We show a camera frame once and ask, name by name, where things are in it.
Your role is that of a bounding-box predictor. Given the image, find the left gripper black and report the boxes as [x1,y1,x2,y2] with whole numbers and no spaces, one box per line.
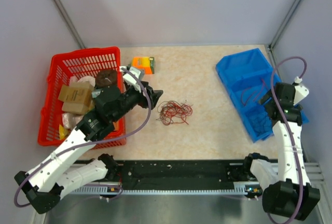
[111,81,163,123]

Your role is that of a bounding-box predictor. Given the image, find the red and black cable tangle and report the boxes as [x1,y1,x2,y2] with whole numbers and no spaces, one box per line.
[156,100,194,126]

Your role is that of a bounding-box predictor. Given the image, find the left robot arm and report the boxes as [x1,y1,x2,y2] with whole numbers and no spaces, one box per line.
[15,81,163,214]

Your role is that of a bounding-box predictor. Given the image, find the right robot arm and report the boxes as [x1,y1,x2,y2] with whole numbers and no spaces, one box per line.
[242,82,321,221]

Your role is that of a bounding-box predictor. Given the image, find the orange yellow box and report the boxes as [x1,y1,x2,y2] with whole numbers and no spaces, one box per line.
[130,57,155,75]

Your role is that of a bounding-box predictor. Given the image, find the blue plastic divided bin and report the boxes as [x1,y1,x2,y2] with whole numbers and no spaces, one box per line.
[215,49,308,142]

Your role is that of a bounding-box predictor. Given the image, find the brown round cake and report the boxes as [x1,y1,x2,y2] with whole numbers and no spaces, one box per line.
[95,69,117,89]

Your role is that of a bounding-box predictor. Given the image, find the teal flat packet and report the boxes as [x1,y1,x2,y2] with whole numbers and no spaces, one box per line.
[91,89,102,99]

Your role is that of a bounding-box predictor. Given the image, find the brown cardboard box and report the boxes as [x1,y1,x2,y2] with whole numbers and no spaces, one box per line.
[58,82,94,115]

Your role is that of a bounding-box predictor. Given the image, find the red plastic basket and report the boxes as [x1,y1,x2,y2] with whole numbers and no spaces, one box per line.
[37,47,121,146]

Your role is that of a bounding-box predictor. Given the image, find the pink wrapped snack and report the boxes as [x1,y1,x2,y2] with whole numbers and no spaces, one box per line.
[62,113,83,130]

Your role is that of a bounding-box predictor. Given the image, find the black cables in bin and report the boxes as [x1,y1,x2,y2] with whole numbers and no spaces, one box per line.
[250,112,273,136]

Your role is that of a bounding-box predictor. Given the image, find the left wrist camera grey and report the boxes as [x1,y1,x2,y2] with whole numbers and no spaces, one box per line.
[120,66,145,87]

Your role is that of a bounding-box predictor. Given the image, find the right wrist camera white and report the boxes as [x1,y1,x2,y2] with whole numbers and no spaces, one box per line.
[293,76,309,105]

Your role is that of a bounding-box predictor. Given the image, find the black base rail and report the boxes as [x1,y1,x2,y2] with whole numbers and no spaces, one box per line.
[98,160,258,191]

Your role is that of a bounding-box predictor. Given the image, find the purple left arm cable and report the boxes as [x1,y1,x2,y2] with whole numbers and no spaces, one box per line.
[14,68,153,208]

